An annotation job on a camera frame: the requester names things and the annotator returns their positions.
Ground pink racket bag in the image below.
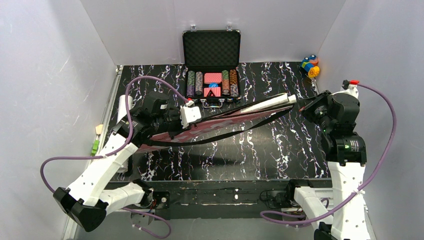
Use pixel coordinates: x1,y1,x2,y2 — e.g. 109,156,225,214
136,100,294,153

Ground white shuttlecock tube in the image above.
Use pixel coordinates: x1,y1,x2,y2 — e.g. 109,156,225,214
116,94,133,174

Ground pink badminton racket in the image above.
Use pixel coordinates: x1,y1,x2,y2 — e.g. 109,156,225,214
239,93,291,114
287,94,297,104

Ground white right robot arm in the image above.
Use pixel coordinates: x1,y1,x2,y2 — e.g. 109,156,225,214
298,80,371,240

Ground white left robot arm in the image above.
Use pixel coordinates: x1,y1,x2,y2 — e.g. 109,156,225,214
53,92,202,232

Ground colourful toy blocks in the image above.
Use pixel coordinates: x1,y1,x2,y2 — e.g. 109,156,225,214
300,54,321,79

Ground beige wooden block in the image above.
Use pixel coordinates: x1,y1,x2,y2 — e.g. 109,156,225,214
95,124,104,135

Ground black poker chip case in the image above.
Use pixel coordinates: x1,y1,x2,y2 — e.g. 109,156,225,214
182,30,241,108

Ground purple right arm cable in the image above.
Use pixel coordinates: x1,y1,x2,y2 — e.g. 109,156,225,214
259,83,398,228

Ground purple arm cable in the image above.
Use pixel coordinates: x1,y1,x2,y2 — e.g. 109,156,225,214
259,83,398,228
39,75,172,239

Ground green clip on rail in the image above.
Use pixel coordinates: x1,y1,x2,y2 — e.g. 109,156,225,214
90,139,100,156

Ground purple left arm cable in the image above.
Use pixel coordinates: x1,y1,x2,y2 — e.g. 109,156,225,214
39,75,172,239

